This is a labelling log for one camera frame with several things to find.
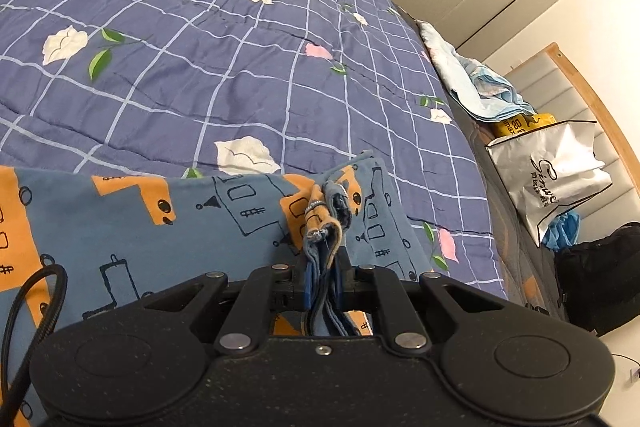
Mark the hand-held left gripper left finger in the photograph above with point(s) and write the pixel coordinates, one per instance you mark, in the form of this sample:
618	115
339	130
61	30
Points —
287	287

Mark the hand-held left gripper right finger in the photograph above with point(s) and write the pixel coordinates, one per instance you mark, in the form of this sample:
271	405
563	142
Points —
360	287

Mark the blue pants with orange print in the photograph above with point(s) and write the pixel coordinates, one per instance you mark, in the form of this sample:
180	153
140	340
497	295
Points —
125	232

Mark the blue plastic bag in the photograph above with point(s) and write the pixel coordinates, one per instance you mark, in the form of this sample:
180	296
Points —
562	229

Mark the white shopping bag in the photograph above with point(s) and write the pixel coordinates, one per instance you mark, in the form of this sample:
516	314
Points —
550	167

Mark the yellow box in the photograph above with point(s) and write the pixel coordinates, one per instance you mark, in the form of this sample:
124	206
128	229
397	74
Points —
520	123

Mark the light blue crumpled blanket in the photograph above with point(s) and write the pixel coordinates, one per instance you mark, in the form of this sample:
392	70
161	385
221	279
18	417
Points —
475	77

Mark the black bag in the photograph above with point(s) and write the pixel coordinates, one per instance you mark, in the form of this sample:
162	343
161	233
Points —
605	272

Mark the purple checked floral quilt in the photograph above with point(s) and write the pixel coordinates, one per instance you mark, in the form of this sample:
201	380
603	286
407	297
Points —
200	57

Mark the padded headboard with wooden frame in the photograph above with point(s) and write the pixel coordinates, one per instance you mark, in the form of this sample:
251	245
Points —
575	92

